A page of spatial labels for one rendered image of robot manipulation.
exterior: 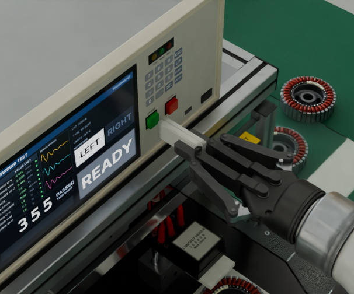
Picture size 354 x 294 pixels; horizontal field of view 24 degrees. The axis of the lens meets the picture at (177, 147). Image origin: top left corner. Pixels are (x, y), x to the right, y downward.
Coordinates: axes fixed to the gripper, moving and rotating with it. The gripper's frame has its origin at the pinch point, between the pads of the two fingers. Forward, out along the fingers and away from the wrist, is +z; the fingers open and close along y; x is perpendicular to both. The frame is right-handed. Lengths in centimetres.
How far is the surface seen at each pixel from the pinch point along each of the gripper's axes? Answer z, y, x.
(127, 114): 5.3, -4.4, 4.5
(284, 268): -8.2, 17.7, -41.1
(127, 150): 5.3, -4.9, -1.9
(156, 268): 6.0, 0.7, -35.7
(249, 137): -0.4, 15.0, -11.6
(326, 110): 7, 53, -40
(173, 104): 4.7, 3.7, 0.5
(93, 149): 5.3, -10.7, 3.3
